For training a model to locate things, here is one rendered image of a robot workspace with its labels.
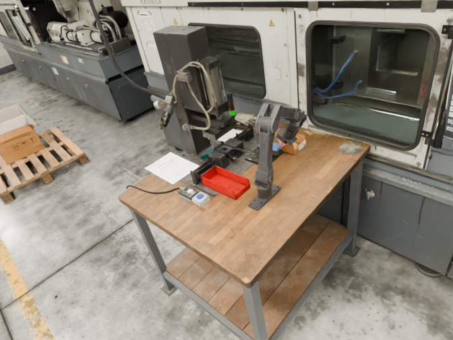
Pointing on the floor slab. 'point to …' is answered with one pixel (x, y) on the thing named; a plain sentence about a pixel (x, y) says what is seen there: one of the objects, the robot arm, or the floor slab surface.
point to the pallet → (40, 162)
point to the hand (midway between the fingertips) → (280, 146)
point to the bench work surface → (255, 237)
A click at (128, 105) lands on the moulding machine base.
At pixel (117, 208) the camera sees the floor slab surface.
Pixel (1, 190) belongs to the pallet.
